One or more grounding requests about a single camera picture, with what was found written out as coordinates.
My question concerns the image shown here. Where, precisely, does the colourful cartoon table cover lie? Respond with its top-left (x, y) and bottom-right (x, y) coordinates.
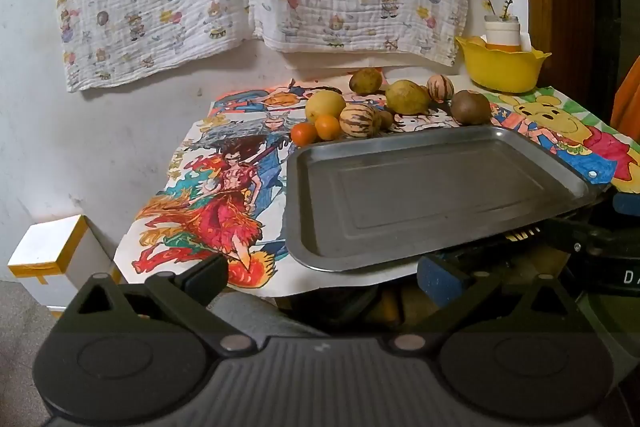
top-left (114, 134), bottom-right (301, 299)

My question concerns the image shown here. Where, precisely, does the metal tray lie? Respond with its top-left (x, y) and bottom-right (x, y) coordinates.
top-left (284, 125), bottom-right (608, 273)

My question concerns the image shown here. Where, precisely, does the striped pepino melon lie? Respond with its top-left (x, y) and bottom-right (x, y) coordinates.
top-left (339, 103), bottom-right (377, 138)
top-left (427, 74), bottom-right (455, 98)

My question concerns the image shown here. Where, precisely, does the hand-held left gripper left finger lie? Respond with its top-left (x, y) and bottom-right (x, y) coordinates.
top-left (62, 253), bottom-right (256, 354)

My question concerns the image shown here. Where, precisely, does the large brown fruit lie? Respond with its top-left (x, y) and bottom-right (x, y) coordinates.
top-left (451, 90), bottom-right (492, 126)

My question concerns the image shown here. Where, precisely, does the thin plant twig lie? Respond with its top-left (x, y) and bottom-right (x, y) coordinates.
top-left (481, 0), bottom-right (518, 20)

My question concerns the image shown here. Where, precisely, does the white box with yellow tape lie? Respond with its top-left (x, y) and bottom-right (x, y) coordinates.
top-left (7, 214), bottom-right (122, 308)

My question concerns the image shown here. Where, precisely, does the orange cloth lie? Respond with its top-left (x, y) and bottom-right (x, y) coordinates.
top-left (610, 57), bottom-right (640, 134)

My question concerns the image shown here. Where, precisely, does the white orange cup with plant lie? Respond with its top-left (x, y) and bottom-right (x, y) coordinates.
top-left (484, 14), bottom-right (521, 54)

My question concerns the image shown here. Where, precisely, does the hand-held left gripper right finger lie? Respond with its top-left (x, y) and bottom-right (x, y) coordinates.
top-left (390, 253), bottom-right (583, 352)

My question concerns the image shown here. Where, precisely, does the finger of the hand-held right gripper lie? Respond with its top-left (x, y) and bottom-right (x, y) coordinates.
top-left (611, 191), bottom-right (640, 222)
top-left (500, 214), bottom-right (623, 258)

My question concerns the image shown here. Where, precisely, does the green pear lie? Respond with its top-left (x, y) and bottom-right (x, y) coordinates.
top-left (385, 79), bottom-right (432, 115)
top-left (349, 68), bottom-right (384, 96)

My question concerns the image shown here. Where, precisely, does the yellow lemon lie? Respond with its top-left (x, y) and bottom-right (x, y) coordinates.
top-left (305, 90), bottom-right (347, 124)

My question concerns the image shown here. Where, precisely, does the yellow plastic bowl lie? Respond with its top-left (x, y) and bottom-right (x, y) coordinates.
top-left (455, 34), bottom-right (552, 92)

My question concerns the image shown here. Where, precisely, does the small orange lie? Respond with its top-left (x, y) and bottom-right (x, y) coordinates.
top-left (315, 115), bottom-right (342, 142)
top-left (290, 122), bottom-right (320, 146)

